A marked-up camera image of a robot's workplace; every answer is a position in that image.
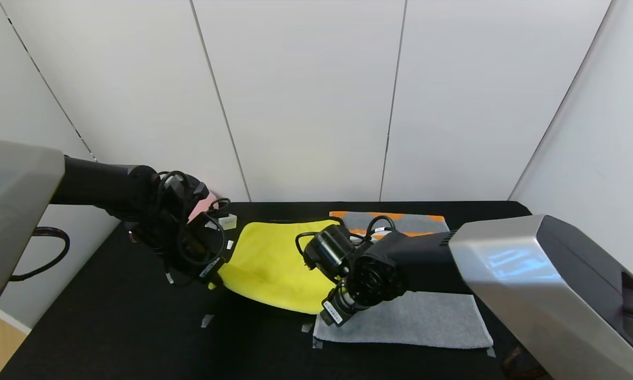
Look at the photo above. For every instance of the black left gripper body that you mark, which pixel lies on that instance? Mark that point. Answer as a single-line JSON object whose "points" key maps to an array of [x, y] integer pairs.
{"points": [[211, 268]]}

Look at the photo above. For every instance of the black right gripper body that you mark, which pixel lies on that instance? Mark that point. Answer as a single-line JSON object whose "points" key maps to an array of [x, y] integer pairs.
{"points": [[333, 312]]}

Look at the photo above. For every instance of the yellow towel with black trim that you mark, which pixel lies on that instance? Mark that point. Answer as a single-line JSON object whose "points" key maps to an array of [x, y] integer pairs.
{"points": [[274, 264]]}

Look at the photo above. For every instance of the grey towel with orange stripes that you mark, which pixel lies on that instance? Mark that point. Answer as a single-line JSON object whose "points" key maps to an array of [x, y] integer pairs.
{"points": [[427, 322]]}

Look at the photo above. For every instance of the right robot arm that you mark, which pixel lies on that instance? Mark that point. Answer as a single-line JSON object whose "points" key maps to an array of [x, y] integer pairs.
{"points": [[506, 264]]}

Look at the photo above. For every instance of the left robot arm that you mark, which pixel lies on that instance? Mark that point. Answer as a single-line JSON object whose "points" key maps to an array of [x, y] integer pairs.
{"points": [[95, 182]]}

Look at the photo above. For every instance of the pink plush peach toy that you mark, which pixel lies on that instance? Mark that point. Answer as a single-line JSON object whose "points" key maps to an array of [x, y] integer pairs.
{"points": [[209, 199]]}

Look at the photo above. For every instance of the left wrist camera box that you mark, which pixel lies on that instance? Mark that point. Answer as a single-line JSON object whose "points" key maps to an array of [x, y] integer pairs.
{"points": [[228, 221]]}

